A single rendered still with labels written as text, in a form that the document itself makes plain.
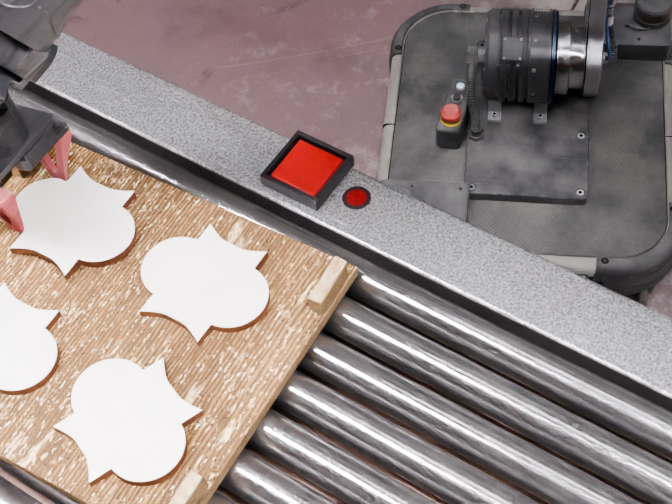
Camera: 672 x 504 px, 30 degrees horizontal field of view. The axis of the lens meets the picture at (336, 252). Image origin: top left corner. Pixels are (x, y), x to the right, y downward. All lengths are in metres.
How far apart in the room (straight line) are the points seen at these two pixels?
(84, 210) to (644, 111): 1.27
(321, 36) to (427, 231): 1.51
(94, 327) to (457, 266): 0.38
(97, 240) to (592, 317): 0.52
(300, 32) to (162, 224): 1.52
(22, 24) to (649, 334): 0.68
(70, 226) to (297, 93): 1.40
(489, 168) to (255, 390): 1.08
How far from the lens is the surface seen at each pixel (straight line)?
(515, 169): 2.24
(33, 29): 1.20
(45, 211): 1.40
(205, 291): 1.30
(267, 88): 2.74
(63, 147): 1.37
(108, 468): 1.22
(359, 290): 1.33
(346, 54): 2.79
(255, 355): 1.26
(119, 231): 1.36
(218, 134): 1.47
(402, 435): 1.23
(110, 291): 1.34
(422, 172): 2.26
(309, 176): 1.39
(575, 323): 1.30
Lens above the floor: 2.02
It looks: 55 degrees down
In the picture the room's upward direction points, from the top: 8 degrees counter-clockwise
